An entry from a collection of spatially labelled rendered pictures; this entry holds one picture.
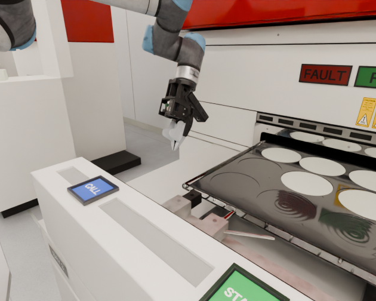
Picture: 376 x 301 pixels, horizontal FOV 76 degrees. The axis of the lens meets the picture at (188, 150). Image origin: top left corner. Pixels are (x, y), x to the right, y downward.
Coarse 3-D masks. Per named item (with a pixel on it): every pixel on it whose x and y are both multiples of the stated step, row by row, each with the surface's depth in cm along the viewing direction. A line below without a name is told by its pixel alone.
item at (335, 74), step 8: (304, 72) 64; (312, 72) 63; (320, 72) 62; (328, 72) 60; (336, 72) 59; (344, 72) 58; (304, 80) 65; (312, 80) 63; (320, 80) 62; (328, 80) 61; (336, 80) 60; (344, 80) 59
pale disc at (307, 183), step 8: (288, 176) 53; (296, 176) 53; (304, 176) 53; (312, 176) 53; (288, 184) 50; (296, 184) 50; (304, 184) 50; (312, 184) 50; (320, 184) 50; (328, 184) 50; (304, 192) 47; (312, 192) 47; (320, 192) 47; (328, 192) 47
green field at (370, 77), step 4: (360, 68) 56; (364, 68) 55; (368, 68) 55; (372, 68) 54; (360, 72) 56; (364, 72) 56; (368, 72) 55; (372, 72) 55; (360, 76) 56; (364, 76) 56; (368, 76) 55; (372, 76) 55; (360, 80) 56; (364, 80) 56; (368, 80) 55; (372, 80) 55; (356, 84) 57; (360, 84) 57; (364, 84) 56; (368, 84) 56; (372, 84) 55
